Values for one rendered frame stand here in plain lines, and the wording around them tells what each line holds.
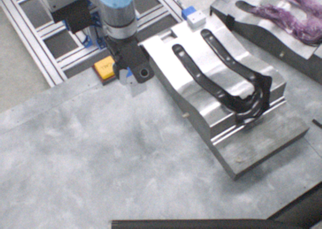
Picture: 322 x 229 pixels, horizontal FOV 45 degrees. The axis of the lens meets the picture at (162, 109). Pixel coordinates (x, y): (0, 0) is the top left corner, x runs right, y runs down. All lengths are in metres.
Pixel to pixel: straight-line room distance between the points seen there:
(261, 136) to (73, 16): 0.78
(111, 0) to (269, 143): 0.59
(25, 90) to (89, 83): 1.09
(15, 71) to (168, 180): 1.53
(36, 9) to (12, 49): 0.31
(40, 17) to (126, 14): 1.52
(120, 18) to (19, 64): 1.65
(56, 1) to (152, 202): 0.71
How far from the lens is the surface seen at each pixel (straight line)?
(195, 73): 1.19
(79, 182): 1.15
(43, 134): 1.24
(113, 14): 0.85
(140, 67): 0.95
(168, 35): 1.28
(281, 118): 1.17
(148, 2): 2.29
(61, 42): 2.19
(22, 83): 2.38
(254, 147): 1.11
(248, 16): 1.36
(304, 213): 2.01
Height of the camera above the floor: 1.87
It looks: 62 degrees down
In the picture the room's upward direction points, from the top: 5 degrees counter-clockwise
